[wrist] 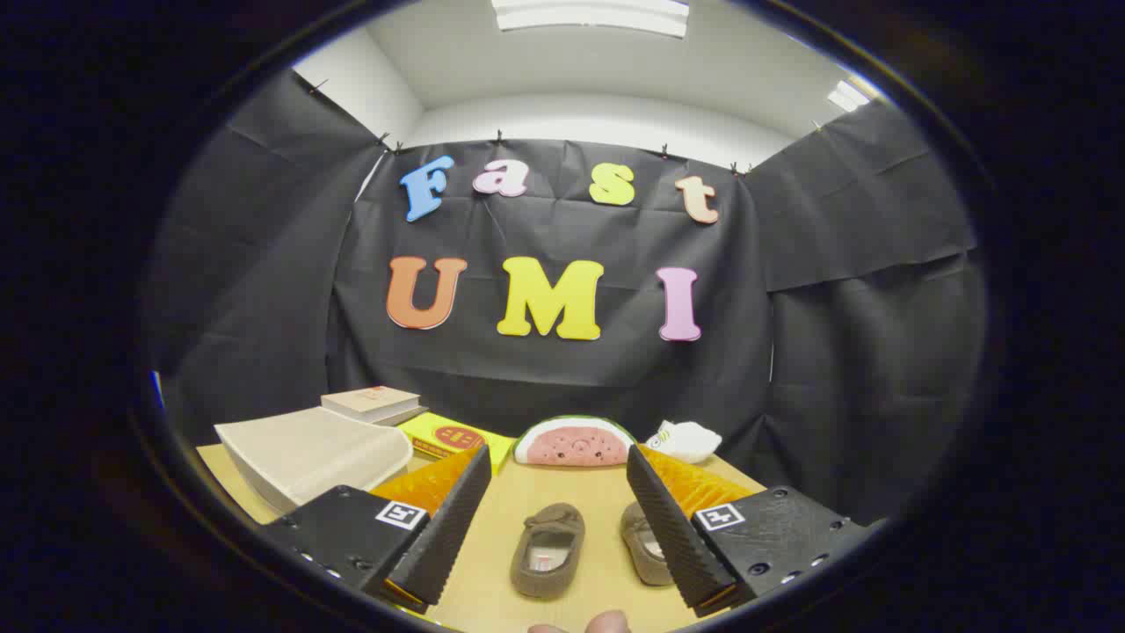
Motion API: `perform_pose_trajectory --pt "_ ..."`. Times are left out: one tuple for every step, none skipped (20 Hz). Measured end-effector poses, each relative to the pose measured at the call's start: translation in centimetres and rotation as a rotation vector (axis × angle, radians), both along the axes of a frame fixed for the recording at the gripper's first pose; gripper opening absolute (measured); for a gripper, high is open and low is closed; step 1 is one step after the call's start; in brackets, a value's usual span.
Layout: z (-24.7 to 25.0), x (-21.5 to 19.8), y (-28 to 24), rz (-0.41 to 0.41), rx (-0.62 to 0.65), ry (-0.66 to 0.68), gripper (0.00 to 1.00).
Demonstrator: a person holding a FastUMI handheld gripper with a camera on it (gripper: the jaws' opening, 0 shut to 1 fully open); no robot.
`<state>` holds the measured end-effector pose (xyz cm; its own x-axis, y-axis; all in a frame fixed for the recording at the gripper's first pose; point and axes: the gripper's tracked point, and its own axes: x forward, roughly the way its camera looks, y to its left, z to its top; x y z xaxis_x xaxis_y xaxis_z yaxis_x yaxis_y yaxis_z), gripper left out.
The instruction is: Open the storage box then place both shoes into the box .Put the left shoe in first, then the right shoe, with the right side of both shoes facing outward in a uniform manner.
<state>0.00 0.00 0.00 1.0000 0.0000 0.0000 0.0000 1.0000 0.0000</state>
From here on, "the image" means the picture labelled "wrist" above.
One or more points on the small ceiling light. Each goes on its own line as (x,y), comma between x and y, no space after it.
(846,95)

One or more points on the white plush toy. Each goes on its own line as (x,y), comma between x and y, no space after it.
(690,440)

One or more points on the tan book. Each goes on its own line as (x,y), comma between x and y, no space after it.
(369,400)

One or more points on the cream storage box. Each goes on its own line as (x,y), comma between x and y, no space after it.
(308,453)

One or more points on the yellow book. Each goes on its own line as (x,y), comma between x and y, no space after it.
(431,431)

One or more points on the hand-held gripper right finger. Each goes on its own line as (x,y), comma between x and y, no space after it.
(668,527)

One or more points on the brown fuzzy shoe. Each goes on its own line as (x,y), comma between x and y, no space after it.
(637,527)
(545,527)

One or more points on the long ceiling light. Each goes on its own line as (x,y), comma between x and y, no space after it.
(589,16)

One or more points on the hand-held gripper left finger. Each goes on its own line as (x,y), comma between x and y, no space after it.
(444,536)

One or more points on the watermelon slice plush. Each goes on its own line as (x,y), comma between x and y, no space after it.
(571,444)

